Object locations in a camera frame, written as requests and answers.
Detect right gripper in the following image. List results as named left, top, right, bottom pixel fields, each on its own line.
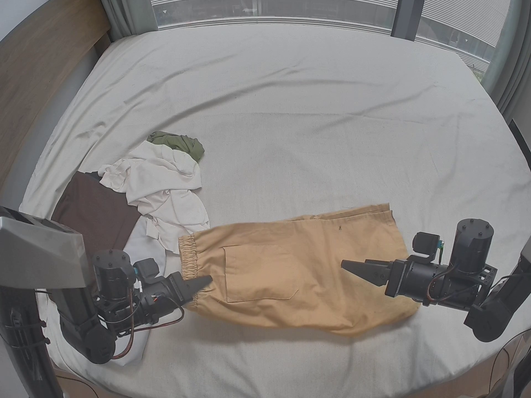
left=341, top=258, right=439, bottom=304

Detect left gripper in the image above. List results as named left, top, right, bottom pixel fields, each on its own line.
left=142, top=272, right=194, bottom=319

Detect tan shorts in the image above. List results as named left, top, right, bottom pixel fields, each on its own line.
left=178, top=203, right=420, bottom=337

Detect bed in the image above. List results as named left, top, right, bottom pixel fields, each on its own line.
left=0, top=0, right=531, bottom=398

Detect pale grey garment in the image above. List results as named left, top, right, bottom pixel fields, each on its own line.
left=112, top=218, right=166, bottom=366

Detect cream white garment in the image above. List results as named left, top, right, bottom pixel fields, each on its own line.
left=99, top=141, right=211, bottom=256

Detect brown garment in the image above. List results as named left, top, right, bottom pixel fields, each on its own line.
left=52, top=172, right=142, bottom=257

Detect green garment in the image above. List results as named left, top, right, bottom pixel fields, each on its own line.
left=147, top=131, right=206, bottom=164

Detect grey-green curtain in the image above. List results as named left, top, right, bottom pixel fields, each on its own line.
left=481, top=0, right=531, bottom=119
left=89, top=0, right=160, bottom=42

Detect window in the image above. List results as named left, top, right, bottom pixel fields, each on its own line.
left=141, top=0, right=515, bottom=74

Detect black cable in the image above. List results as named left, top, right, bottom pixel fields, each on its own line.
left=139, top=305, right=186, bottom=331

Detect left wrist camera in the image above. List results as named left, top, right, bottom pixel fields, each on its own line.
left=134, top=259, right=161, bottom=285

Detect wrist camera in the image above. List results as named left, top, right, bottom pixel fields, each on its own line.
left=413, top=232, right=441, bottom=264
left=134, top=259, right=161, bottom=285

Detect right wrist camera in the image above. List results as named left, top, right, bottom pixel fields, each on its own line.
left=413, top=232, right=441, bottom=264

